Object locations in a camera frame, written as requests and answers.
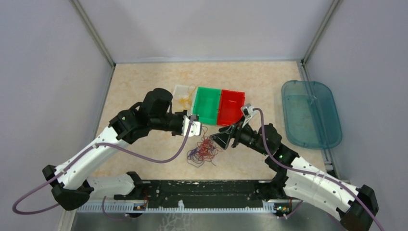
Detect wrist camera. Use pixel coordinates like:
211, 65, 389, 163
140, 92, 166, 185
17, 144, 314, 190
182, 115, 202, 137
241, 103, 257, 127

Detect yellow wires in bin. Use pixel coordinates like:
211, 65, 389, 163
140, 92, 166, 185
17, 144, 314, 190
178, 84, 198, 111

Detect aluminium frame post right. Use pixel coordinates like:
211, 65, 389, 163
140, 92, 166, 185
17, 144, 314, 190
302, 0, 343, 66

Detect white plastic bin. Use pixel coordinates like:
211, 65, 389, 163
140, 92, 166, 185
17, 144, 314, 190
172, 84, 198, 114

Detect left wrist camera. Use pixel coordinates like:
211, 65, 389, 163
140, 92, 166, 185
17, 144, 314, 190
182, 115, 202, 137

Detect green plastic bin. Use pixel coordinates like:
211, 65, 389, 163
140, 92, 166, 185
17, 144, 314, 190
192, 87, 221, 125

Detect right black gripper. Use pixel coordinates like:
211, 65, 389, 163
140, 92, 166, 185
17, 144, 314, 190
210, 115, 269, 155

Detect red plastic bin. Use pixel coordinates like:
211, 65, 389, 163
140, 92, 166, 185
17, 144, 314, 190
217, 90, 245, 126

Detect aluminium frame post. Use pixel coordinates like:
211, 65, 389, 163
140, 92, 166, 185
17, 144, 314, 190
302, 0, 343, 66
69, 0, 116, 68

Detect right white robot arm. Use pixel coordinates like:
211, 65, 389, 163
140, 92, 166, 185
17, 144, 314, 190
210, 122, 379, 231

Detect white cable duct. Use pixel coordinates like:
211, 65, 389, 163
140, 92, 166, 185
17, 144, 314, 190
77, 202, 290, 214

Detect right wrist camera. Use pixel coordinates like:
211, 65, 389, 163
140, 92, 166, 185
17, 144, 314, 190
241, 103, 257, 127

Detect coloured wire pile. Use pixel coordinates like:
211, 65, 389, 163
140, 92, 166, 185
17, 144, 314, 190
186, 127, 223, 168

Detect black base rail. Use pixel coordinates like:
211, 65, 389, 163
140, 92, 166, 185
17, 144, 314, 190
114, 172, 289, 209

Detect aluminium frame post left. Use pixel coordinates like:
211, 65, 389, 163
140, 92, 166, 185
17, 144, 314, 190
69, 0, 116, 68

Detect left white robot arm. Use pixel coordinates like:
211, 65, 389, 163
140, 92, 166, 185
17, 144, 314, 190
42, 88, 202, 211

